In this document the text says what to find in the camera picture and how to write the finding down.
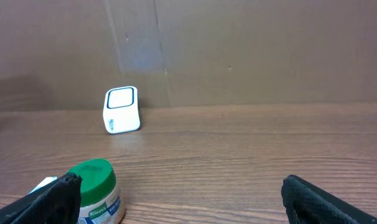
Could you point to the green lid Knorr jar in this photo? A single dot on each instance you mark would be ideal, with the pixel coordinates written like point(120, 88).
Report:
point(101, 200)

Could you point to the white barcode scanner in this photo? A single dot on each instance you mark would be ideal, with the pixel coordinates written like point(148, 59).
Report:
point(121, 110)

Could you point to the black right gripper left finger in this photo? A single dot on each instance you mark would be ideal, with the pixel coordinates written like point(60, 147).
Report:
point(55, 203)

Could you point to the small teal tissue pack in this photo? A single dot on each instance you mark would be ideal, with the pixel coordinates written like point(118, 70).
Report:
point(43, 183)

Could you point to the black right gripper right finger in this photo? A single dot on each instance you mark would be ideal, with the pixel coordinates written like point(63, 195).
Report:
point(305, 203)

